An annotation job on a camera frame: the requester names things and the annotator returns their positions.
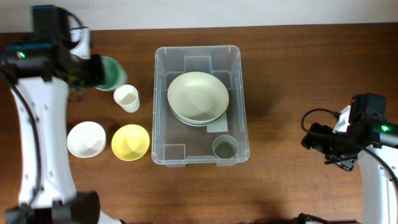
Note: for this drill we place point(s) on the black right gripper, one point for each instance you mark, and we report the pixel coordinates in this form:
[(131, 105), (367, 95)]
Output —
[(316, 137)]

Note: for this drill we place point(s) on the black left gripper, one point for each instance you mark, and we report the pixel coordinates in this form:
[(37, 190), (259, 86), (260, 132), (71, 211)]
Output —
[(99, 75)]

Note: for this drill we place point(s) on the mint green cup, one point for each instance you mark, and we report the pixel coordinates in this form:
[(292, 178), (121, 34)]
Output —
[(115, 76)]

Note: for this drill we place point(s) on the cream cup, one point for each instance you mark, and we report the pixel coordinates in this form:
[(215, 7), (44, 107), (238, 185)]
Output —
[(127, 97)]

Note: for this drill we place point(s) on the white small bowl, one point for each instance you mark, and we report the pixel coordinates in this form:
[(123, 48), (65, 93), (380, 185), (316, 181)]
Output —
[(86, 139)]

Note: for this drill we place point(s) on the yellow small bowl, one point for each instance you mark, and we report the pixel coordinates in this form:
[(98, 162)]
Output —
[(130, 142)]

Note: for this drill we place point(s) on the grey cup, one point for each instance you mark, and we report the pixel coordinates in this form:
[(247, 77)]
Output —
[(225, 147)]

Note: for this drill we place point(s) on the cream bowl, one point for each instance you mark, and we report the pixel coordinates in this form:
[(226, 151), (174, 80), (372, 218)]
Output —
[(197, 96)]

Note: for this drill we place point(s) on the clear plastic storage bin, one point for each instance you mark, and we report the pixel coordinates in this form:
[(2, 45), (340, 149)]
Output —
[(176, 144)]

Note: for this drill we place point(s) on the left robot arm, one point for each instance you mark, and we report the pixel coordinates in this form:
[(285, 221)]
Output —
[(40, 75)]

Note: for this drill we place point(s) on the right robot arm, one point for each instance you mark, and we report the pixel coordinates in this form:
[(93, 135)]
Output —
[(363, 136)]

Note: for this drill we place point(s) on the white label inside bin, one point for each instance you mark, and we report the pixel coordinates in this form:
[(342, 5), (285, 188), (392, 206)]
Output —
[(219, 126)]

